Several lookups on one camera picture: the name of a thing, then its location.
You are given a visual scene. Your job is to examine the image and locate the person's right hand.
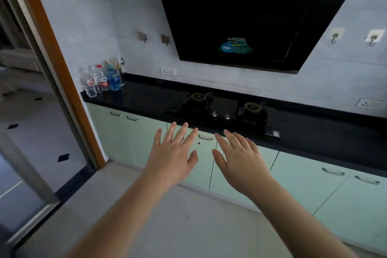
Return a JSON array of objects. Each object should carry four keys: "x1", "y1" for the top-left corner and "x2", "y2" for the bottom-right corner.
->
[{"x1": 212, "y1": 129, "x2": 274, "y2": 198}]

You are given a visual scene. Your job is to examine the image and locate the person's left hand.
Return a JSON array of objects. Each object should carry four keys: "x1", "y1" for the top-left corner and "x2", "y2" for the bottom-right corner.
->
[{"x1": 142, "y1": 122, "x2": 199, "y2": 187}]

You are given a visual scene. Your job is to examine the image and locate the person's left forearm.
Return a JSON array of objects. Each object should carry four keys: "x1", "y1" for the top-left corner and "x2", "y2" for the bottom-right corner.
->
[{"x1": 64, "y1": 173, "x2": 181, "y2": 258}]

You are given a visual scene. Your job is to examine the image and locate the person's right forearm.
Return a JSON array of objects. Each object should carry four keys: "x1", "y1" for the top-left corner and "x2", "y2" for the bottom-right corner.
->
[{"x1": 244, "y1": 180, "x2": 365, "y2": 258}]

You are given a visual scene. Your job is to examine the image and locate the black glass gas hob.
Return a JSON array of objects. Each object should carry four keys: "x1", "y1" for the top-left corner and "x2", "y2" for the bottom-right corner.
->
[{"x1": 164, "y1": 90, "x2": 282, "y2": 140}]

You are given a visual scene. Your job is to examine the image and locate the round gas burner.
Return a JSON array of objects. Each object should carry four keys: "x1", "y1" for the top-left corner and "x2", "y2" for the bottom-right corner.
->
[
  {"x1": 190, "y1": 92, "x2": 210, "y2": 105},
  {"x1": 243, "y1": 102, "x2": 261, "y2": 114}
]

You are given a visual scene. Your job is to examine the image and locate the pale green base cabinets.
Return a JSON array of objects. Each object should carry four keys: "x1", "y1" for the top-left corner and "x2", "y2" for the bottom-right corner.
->
[{"x1": 86, "y1": 102, "x2": 387, "y2": 253}]

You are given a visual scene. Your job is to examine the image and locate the blue liquid bottle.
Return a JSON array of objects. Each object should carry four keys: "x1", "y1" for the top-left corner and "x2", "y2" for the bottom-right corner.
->
[{"x1": 105, "y1": 65, "x2": 121, "y2": 92}]

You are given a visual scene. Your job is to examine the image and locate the dark bottle red cap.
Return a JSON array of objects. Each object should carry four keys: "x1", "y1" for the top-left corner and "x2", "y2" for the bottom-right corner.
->
[{"x1": 96, "y1": 64, "x2": 110, "y2": 92}]

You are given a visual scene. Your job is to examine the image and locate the clear bottle red label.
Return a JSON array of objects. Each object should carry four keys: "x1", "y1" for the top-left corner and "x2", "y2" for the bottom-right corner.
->
[
  {"x1": 88, "y1": 66, "x2": 103, "y2": 94},
  {"x1": 80, "y1": 68, "x2": 97, "y2": 98}
]

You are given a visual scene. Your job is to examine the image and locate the bundle of wooden chopsticks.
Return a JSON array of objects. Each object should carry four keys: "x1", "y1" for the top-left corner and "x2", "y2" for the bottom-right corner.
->
[{"x1": 104, "y1": 58, "x2": 120, "y2": 71}]

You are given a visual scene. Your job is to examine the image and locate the blue green hood sticker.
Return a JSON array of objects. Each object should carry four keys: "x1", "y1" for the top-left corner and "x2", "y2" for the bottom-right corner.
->
[{"x1": 220, "y1": 36, "x2": 254, "y2": 55}]

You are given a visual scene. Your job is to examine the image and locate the black range hood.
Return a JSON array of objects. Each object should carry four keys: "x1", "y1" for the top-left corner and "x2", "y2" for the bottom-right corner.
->
[{"x1": 157, "y1": 0, "x2": 356, "y2": 75}]

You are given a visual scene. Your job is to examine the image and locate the metal framed sliding door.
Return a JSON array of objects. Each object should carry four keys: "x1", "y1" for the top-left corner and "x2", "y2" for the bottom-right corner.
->
[{"x1": 0, "y1": 0, "x2": 91, "y2": 249}]

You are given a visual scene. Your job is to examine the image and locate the white square wall socket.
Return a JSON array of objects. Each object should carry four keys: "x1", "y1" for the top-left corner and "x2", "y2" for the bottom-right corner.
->
[{"x1": 355, "y1": 98, "x2": 385, "y2": 109}]

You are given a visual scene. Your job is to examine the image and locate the brown wooden door frame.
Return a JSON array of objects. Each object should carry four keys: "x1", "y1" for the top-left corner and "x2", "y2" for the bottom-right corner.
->
[{"x1": 5, "y1": 0, "x2": 106, "y2": 170}]

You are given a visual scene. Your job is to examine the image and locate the white adhesive wall hook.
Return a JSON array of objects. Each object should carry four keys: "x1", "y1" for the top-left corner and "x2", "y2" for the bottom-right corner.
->
[
  {"x1": 329, "y1": 27, "x2": 345, "y2": 45},
  {"x1": 365, "y1": 29, "x2": 385, "y2": 47}
]

